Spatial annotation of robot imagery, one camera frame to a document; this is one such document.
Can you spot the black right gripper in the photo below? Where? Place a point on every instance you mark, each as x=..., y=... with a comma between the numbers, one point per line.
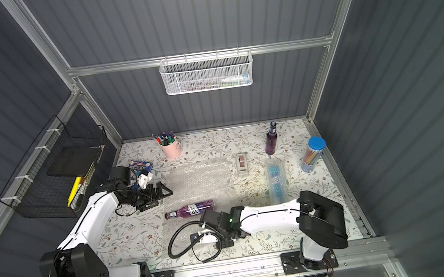
x=210, y=219

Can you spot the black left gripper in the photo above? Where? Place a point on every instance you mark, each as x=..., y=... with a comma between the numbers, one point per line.
x=152, y=194

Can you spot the purple bottle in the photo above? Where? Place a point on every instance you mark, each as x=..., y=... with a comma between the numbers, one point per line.
x=190, y=210
x=271, y=139

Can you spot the clear tape dispenser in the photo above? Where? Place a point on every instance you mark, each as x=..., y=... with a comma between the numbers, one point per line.
x=241, y=163

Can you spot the clear bubble wrap sheet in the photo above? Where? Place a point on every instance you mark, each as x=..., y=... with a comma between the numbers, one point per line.
x=210, y=179
x=276, y=179

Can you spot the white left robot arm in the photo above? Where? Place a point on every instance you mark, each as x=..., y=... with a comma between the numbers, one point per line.
x=77, y=255

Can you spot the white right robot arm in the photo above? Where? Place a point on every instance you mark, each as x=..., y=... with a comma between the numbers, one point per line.
x=320, y=220

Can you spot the blue children's book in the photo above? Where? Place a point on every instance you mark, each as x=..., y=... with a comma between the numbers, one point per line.
x=138, y=168

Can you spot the pink pen holder cup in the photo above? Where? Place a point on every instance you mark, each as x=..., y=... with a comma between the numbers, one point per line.
x=173, y=150

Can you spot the yellow highlighter marker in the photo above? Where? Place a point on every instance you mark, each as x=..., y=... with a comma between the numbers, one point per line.
x=76, y=186

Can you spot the black notebook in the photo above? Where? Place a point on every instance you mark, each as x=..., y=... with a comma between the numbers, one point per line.
x=73, y=161

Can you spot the blue-lidded pencil tube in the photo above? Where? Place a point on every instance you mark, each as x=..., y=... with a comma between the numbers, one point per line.
x=314, y=150

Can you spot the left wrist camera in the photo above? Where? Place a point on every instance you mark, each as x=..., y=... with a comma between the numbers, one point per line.
x=144, y=178

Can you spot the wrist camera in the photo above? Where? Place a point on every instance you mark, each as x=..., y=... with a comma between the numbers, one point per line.
x=205, y=238
x=144, y=178

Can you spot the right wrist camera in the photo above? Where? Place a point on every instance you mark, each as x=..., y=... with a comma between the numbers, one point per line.
x=205, y=238

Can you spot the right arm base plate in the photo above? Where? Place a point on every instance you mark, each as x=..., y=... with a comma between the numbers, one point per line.
x=295, y=263

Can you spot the black wire wall basket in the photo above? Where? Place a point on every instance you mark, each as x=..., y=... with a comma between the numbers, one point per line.
x=34, y=194

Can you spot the white wire mesh basket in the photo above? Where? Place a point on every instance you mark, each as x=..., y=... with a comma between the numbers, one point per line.
x=221, y=72

